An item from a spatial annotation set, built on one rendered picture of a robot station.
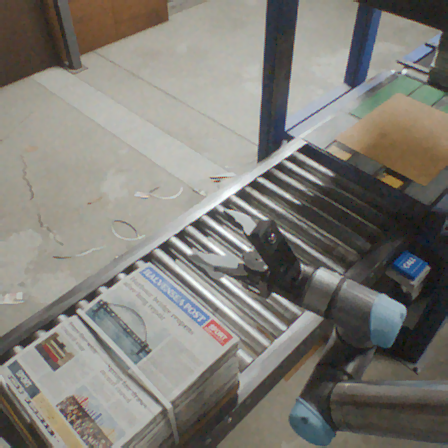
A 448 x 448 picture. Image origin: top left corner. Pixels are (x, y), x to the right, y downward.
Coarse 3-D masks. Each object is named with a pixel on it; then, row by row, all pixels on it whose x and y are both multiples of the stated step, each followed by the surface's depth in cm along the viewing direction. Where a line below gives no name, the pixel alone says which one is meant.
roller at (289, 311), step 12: (192, 228) 145; (192, 240) 142; (204, 240) 141; (204, 252) 140; (216, 252) 138; (252, 288) 131; (264, 300) 129; (276, 300) 127; (276, 312) 127; (288, 312) 125; (300, 312) 124
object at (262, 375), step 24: (408, 216) 148; (384, 240) 141; (408, 240) 149; (360, 264) 135; (384, 264) 141; (288, 336) 119; (312, 336) 123; (264, 360) 114; (288, 360) 118; (240, 384) 110; (264, 384) 113; (240, 408) 109; (216, 432) 105
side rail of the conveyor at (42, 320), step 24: (288, 144) 173; (264, 168) 164; (216, 192) 155; (192, 216) 148; (144, 240) 141; (120, 264) 135; (72, 288) 129; (96, 288) 129; (48, 312) 124; (24, 336) 119; (0, 360) 116
